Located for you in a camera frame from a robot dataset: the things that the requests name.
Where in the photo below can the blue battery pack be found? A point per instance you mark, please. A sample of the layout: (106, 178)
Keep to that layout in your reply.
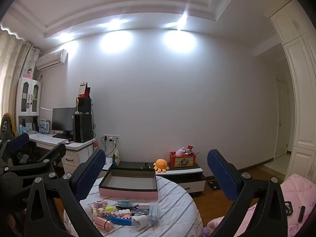
(140, 211)

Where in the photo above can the pink tape roll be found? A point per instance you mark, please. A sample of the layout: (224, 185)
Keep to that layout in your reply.
(98, 205)

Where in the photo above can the white wall socket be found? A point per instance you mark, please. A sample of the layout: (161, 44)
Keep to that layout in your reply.
(111, 137)

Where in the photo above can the black plastic frame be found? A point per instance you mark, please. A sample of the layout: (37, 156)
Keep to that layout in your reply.
(285, 206)

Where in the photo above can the white glass-door cabinet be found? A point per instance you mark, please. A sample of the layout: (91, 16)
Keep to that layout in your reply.
(28, 81)

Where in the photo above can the yellow green toy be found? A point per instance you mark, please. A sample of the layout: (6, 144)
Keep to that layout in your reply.
(113, 208)

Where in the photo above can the pink storage box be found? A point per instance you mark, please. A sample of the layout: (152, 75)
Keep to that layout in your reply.
(128, 194)

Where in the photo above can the small black stick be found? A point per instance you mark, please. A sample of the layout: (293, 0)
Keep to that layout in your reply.
(301, 214)

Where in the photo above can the pink block figure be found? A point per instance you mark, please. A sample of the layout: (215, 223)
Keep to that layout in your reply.
(124, 214)

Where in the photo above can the pink quilt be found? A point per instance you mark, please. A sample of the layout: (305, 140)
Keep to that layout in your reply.
(296, 192)

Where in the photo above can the white charger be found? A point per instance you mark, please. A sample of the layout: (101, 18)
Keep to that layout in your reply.
(144, 205)

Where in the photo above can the rose gold cylinder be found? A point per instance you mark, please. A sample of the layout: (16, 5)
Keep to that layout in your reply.
(103, 223)

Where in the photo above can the white round doll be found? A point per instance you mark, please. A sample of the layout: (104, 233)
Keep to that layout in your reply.
(91, 212)

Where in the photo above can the black jewelled hair clip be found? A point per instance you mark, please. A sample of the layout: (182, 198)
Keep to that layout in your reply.
(133, 206)

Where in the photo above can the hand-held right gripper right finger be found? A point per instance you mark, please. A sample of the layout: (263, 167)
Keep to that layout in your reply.
(222, 175)

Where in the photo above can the beige curtain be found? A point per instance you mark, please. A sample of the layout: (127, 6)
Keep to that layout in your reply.
(9, 66)

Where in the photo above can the yellow blue snack bag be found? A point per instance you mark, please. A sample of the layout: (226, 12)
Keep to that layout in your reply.
(116, 156)

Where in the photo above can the black speaker box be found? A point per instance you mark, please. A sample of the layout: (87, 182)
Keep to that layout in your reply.
(85, 105)

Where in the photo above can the black bathroom scale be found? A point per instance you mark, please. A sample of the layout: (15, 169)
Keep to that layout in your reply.
(213, 185)

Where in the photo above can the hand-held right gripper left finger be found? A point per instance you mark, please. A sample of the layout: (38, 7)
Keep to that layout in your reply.
(90, 175)

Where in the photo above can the red toy box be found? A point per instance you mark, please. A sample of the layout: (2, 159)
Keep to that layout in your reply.
(182, 162)

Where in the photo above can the orange octopus plush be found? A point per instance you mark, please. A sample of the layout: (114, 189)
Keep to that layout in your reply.
(161, 164)

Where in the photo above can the small pink doll figure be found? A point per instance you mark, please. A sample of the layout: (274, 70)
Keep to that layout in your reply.
(106, 211)

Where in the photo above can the black keyboard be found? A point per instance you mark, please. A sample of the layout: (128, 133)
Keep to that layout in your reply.
(61, 136)

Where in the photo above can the teal ball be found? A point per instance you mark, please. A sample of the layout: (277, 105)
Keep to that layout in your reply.
(123, 203)

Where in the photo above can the black computer tower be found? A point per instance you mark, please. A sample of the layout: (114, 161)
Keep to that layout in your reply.
(82, 128)

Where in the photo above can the blue white box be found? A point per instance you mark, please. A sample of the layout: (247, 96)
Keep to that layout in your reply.
(44, 126)

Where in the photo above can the white wardrobe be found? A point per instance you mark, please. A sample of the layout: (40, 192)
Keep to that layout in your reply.
(303, 91)

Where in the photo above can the red white packet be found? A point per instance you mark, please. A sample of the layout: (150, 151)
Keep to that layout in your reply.
(189, 148)

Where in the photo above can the white door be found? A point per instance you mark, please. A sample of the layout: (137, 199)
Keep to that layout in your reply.
(281, 118)

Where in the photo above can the red white paper bag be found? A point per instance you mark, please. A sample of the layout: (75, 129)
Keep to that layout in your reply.
(84, 91)

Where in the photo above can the blue highlighter pen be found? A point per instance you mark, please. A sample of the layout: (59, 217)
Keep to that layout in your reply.
(121, 221)

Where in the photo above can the white air conditioner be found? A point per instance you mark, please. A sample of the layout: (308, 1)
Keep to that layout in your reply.
(51, 59)

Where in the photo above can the white cup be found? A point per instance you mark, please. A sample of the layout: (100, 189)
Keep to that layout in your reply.
(139, 222)

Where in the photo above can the low black white cabinet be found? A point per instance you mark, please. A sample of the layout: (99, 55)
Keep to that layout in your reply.
(182, 175)

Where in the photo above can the pink plush toy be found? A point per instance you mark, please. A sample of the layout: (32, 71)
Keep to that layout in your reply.
(179, 151)

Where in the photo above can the chair with draped jacket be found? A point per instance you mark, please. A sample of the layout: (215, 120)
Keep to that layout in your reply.
(6, 126)

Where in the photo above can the small pink doll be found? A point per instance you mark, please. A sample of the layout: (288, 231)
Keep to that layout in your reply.
(29, 73)

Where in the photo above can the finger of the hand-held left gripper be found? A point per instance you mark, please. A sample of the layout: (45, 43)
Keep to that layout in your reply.
(49, 158)
(18, 140)

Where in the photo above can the white desk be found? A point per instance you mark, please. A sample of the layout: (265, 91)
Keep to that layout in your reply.
(79, 153)

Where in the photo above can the black computer monitor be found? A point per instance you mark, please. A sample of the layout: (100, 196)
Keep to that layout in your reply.
(63, 119)

